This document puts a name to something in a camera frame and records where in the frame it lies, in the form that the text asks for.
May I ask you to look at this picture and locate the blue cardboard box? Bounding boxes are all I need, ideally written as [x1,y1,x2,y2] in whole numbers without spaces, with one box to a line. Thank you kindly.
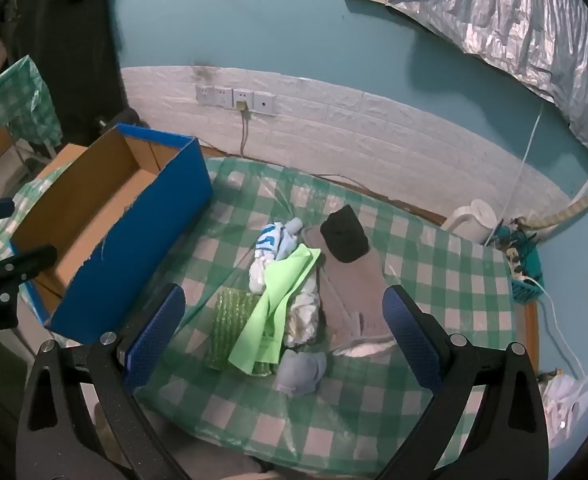
[11,122,215,346]

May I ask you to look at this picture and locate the beige plug cable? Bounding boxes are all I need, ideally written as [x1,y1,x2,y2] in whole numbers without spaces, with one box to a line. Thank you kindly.
[236,101,253,159]

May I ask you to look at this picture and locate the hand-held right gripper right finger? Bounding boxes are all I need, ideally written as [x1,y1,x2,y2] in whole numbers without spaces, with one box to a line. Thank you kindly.
[381,285,550,480]

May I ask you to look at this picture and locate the green checked hanging cloth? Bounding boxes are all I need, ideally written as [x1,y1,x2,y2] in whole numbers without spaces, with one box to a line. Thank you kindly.
[0,55,63,149]

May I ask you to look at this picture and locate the silver foil curtain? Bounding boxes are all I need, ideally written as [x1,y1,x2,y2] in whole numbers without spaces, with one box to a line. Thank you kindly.
[386,0,588,171]

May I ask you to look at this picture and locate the white power cable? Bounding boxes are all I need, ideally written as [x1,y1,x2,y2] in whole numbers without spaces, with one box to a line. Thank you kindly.
[514,270,588,403]

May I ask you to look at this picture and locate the grey blue sock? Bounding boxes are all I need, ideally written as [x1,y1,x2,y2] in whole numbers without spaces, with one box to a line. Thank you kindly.
[274,349,329,398]

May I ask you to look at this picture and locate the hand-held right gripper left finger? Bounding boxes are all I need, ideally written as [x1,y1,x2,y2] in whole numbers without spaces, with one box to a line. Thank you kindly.
[16,284,187,480]

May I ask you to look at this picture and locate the white crumpled cloth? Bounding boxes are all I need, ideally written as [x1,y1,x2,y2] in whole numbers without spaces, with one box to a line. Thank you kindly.
[248,255,322,348]

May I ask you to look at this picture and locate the black cloth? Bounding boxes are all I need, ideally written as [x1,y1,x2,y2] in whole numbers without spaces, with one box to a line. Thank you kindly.
[320,205,369,263]

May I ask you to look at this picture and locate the thin white hanging cord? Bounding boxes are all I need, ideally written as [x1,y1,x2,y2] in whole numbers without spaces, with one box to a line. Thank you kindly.
[483,104,545,247]

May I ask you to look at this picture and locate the patterned beige hose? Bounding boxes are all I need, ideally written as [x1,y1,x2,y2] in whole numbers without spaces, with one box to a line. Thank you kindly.
[523,165,588,233]

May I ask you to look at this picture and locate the white power strip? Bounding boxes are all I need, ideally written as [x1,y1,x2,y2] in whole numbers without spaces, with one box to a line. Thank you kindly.
[504,245,528,279]

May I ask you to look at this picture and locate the blue white striped cloth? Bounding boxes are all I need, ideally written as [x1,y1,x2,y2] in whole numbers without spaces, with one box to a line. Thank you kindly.
[255,217,305,263]

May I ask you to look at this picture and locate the green checked tablecloth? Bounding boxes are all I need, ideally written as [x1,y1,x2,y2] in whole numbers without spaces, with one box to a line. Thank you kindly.
[134,156,530,476]

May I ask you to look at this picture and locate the dark hanging coat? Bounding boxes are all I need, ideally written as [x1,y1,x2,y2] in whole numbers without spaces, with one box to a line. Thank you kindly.
[4,0,127,147]

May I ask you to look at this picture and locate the white kettle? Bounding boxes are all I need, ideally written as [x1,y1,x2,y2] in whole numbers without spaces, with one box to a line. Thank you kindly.
[441,199,500,246]

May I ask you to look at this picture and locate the grey towel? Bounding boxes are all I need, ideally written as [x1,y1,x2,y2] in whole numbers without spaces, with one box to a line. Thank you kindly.
[299,225,399,356]

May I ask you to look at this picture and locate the white plastic bag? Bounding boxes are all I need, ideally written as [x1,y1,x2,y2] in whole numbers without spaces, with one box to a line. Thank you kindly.
[541,372,588,448]

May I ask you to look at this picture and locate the wooden table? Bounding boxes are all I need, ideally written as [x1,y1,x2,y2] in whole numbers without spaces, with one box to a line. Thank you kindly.
[524,300,540,377]

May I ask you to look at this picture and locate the teal plastic basket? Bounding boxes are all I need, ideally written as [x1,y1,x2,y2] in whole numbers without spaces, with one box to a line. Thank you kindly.
[493,225,546,305]

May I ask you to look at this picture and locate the green ribbed cloth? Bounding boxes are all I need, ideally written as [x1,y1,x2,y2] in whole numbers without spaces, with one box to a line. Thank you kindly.
[206,287,275,376]

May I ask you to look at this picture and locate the light green cloth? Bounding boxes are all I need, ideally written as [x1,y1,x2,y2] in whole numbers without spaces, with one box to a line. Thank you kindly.
[228,244,322,376]

